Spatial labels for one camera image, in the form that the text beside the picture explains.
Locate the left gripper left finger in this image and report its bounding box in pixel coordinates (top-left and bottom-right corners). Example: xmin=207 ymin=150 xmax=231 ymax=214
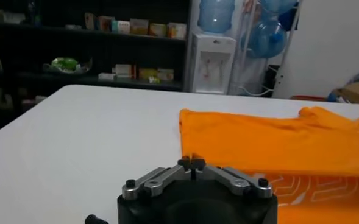
xmin=121 ymin=156 xmax=195 ymax=200

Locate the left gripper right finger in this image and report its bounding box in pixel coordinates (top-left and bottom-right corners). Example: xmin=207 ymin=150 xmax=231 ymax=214
xmin=194 ymin=158 xmax=274 ymax=199

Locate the orange t-shirt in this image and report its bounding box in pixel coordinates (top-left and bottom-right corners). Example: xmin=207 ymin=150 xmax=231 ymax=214
xmin=179 ymin=106 xmax=359 ymax=224

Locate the white green medicine box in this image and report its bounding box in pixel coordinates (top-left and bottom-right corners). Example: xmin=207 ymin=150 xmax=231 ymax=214
xmin=157 ymin=68 xmax=174 ymax=82

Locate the black tripod stand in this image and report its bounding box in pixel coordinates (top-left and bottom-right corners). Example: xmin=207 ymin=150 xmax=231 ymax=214
xmin=265 ymin=64 xmax=279 ymax=98

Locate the yellow green medicine box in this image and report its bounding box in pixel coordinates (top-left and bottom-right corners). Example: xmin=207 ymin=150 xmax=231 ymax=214
xmin=138 ymin=67 xmax=158 ymax=80

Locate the white red medicine box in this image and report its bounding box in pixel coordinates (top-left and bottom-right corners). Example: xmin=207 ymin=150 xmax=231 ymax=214
xmin=115 ymin=63 xmax=137 ymax=79

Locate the white water dispenser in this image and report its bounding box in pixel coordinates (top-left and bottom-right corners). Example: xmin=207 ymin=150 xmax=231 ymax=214
xmin=188 ymin=32 xmax=237 ymax=94

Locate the black shelving unit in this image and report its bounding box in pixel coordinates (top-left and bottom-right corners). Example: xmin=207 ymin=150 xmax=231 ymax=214
xmin=0 ymin=0 xmax=193 ymax=135

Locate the white metal jug rack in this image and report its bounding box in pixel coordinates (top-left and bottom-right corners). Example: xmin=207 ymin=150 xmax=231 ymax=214
xmin=227 ymin=0 xmax=304 ymax=99

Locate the glass bowl with green items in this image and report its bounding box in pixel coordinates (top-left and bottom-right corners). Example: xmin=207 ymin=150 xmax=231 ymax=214
xmin=42 ymin=56 xmax=93 ymax=75

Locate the red yellow medicine box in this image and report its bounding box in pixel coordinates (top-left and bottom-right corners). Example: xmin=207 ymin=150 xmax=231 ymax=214
xmin=148 ymin=23 xmax=168 ymax=37

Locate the white yellow medicine box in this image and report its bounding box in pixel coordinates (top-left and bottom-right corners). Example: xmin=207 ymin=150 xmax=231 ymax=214
xmin=166 ymin=22 xmax=187 ymax=40

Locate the beige medicine box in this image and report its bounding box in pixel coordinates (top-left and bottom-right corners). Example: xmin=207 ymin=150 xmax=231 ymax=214
xmin=129 ymin=18 xmax=149 ymax=36

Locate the teal small box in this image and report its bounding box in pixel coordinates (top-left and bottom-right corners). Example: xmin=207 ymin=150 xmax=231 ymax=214
xmin=111 ymin=20 xmax=130 ymax=34

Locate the orange picture box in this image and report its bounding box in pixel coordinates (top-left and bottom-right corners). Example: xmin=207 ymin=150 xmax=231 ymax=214
xmin=96 ymin=15 xmax=116 ymax=32

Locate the blue water jug with label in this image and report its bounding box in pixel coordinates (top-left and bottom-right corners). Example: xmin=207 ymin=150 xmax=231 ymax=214
xmin=197 ymin=0 xmax=236 ymax=33

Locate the tall brown white box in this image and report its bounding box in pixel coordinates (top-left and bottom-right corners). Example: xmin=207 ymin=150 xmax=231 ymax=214
xmin=84 ymin=12 xmax=96 ymax=30

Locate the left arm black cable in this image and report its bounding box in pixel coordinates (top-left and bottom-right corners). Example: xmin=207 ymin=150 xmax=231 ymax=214
xmin=84 ymin=214 xmax=109 ymax=224

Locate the white dispenser power cable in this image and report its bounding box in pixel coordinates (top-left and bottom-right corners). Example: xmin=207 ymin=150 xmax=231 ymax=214
xmin=238 ymin=86 xmax=273 ymax=98

